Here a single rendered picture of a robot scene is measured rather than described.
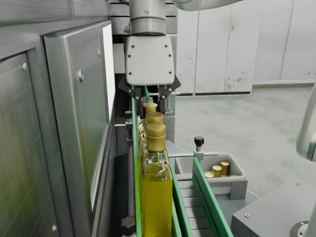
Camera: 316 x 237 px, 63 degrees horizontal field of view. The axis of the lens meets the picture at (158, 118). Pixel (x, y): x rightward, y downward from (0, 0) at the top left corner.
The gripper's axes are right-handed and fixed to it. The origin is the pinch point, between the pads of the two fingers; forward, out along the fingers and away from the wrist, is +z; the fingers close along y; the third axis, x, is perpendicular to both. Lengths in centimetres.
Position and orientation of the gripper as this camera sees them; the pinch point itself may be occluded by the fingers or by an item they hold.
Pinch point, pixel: (150, 109)
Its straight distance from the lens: 56.7
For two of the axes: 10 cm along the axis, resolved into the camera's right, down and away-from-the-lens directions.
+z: 0.3, 9.9, 1.2
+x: -1.1, -1.2, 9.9
